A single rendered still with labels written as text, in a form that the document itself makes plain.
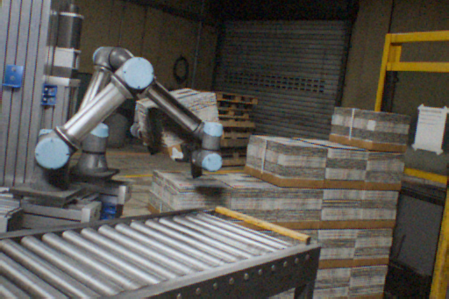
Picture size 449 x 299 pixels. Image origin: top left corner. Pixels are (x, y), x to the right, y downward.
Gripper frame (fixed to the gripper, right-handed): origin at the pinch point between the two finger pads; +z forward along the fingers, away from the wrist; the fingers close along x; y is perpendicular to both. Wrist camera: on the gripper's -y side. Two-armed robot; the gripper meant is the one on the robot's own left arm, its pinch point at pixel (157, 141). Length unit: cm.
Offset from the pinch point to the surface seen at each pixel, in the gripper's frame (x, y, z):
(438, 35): 190, 16, 21
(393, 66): 182, -3, -12
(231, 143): 297, -178, -534
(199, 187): 4.0, -18.6, 34.8
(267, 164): 51, -26, 19
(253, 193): 32, -32, 34
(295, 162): 60, -25, 34
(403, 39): 189, 14, -6
